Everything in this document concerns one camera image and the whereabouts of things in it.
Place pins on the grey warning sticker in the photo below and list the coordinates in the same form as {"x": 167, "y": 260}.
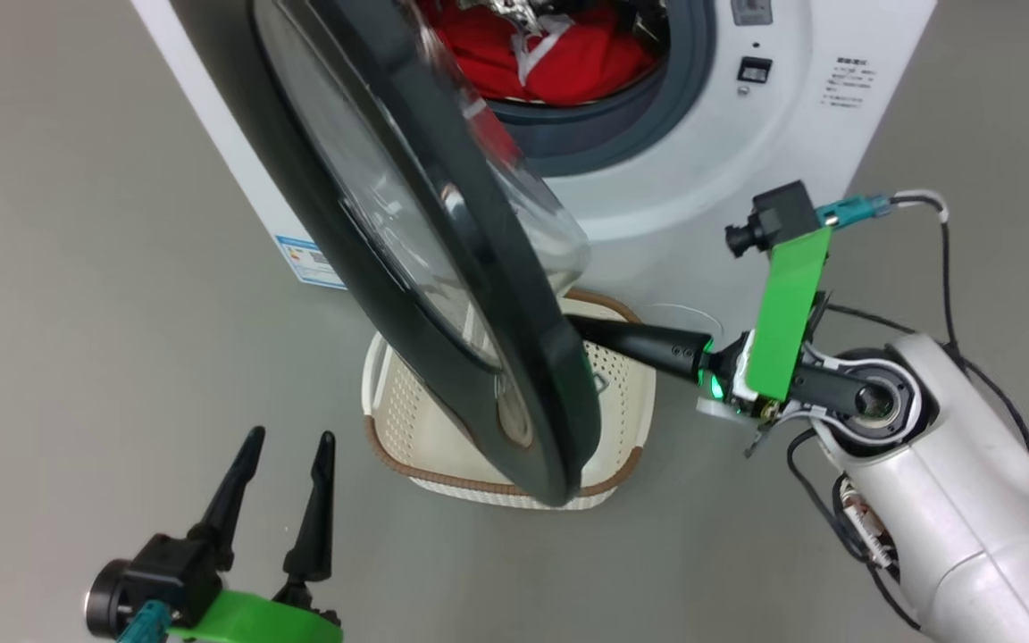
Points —
{"x": 751, "y": 11}

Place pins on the round white filter cover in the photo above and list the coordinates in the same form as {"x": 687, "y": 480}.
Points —
{"x": 684, "y": 320}

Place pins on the white front-load washing machine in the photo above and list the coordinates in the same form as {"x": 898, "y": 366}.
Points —
{"x": 711, "y": 205}

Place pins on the cream laundry basket brown rim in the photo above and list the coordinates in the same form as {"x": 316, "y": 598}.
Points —
{"x": 407, "y": 429}

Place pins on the blue energy label sticker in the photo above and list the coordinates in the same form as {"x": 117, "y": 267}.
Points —
{"x": 309, "y": 263}

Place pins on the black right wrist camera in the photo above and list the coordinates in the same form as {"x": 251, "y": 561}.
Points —
{"x": 782, "y": 214}

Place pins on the red garment with white trim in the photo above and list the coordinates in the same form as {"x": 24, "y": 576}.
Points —
{"x": 586, "y": 62}

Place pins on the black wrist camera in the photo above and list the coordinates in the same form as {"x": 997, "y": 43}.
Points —
{"x": 782, "y": 214}
{"x": 166, "y": 572}

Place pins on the teal camera connector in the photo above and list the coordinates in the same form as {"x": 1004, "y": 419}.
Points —
{"x": 854, "y": 210}
{"x": 144, "y": 627}

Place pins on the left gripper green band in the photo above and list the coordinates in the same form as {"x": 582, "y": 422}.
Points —
{"x": 255, "y": 621}

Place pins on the teal right camera connector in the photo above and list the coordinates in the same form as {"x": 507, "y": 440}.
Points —
{"x": 854, "y": 210}

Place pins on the teal left camera connector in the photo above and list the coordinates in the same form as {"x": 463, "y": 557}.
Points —
{"x": 144, "y": 627}

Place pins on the black door latch socket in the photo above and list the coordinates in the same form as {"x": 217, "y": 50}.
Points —
{"x": 754, "y": 70}

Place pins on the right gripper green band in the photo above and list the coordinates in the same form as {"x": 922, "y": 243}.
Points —
{"x": 787, "y": 313}

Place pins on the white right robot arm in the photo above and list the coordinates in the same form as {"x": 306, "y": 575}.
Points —
{"x": 952, "y": 500}

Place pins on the black-rimmed glass washer door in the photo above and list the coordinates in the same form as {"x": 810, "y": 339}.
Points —
{"x": 523, "y": 357}

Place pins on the grey rubber door gasket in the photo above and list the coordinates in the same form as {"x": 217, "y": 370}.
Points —
{"x": 622, "y": 116}

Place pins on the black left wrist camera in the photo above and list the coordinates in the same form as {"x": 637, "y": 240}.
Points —
{"x": 166, "y": 572}

